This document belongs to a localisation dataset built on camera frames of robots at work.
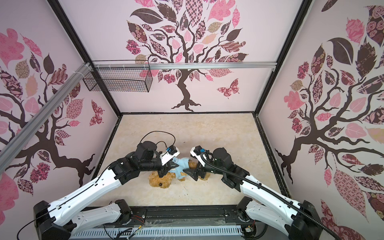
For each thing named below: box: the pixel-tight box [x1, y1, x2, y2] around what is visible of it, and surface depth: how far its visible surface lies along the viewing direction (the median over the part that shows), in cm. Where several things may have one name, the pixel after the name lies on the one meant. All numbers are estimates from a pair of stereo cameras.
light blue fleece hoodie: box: [168, 157, 190, 180], surface depth 70 cm
